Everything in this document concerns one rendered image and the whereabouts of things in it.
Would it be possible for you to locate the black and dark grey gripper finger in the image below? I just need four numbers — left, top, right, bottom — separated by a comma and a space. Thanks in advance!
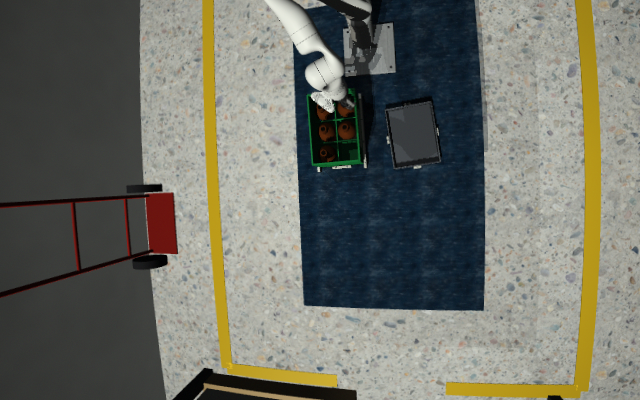
340, 99, 356, 111

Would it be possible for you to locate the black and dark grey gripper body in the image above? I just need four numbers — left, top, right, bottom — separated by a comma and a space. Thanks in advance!
333, 86, 349, 103

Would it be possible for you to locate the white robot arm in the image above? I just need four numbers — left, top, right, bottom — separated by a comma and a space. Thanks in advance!
264, 0, 374, 113

